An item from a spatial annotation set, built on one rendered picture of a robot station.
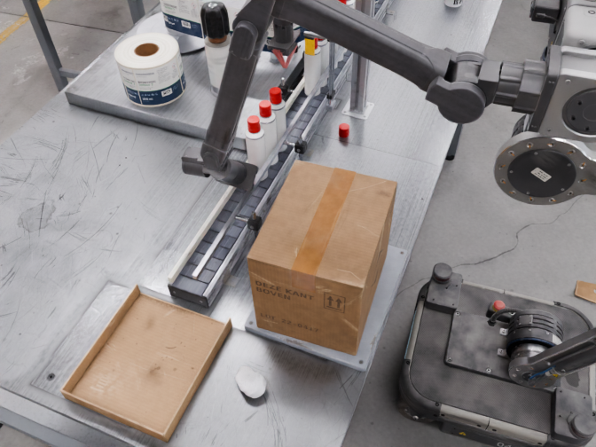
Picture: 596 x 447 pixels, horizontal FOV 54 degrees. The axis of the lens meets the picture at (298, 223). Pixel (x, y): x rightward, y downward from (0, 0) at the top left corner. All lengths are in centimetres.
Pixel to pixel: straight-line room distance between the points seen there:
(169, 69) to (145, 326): 84
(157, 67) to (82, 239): 58
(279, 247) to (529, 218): 187
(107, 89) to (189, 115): 33
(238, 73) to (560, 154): 69
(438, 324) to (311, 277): 107
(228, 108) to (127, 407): 68
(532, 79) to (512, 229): 184
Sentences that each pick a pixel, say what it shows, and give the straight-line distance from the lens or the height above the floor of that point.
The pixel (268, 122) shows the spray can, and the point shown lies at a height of 104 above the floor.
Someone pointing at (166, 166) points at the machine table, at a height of 83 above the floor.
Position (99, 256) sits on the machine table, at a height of 83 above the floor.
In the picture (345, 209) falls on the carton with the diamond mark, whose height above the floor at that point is 112.
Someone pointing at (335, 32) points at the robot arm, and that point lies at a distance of 102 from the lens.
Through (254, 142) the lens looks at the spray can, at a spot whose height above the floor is 103.
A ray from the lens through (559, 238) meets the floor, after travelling 285.
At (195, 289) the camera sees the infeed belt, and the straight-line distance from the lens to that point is 143.
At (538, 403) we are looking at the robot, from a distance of 209.
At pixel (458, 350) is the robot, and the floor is 26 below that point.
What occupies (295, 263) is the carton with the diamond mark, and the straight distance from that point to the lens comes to 114.
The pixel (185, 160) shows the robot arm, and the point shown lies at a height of 109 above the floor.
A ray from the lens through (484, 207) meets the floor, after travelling 287.
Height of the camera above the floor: 203
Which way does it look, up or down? 49 degrees down
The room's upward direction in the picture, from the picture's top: 2 degrees counter-clockwise
